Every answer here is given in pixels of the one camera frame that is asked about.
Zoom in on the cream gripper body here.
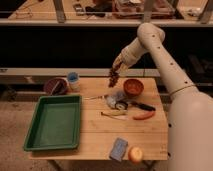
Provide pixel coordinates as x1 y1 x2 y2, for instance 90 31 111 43
112 55 128 74

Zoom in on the bunch of dark grapes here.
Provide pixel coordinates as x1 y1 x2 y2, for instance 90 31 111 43
109 68 119 88

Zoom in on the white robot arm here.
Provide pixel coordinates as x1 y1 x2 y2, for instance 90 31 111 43
113 23 213 171

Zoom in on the red bowl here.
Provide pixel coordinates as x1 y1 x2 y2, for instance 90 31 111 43
123 79 144 97

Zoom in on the dark purple bowl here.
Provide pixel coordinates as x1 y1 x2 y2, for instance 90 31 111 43
43 78 68 95

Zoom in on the wooden table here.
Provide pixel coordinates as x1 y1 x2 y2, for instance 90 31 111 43
29 78 168 160

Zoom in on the yellow banana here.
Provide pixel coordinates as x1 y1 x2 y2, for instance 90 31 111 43
101 110 127 117

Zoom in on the blue lidded plastic cup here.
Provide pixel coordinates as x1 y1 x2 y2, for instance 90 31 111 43
67 72 79 91

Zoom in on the red chili pepper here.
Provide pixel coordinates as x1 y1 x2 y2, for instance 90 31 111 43
133 111 155 120

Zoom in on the blue sponge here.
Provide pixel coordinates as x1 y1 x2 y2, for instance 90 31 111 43
109 138 128 162

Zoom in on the orange fruit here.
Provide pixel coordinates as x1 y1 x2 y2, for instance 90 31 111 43
128 147 143 163

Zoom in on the green plastic tray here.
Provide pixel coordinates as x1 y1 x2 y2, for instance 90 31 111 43
23 95 82 151

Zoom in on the wooden handled utensil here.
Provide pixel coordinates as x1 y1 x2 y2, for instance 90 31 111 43
83 95 108 100

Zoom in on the black handled knife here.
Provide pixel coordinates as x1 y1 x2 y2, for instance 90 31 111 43
130 101 156 111

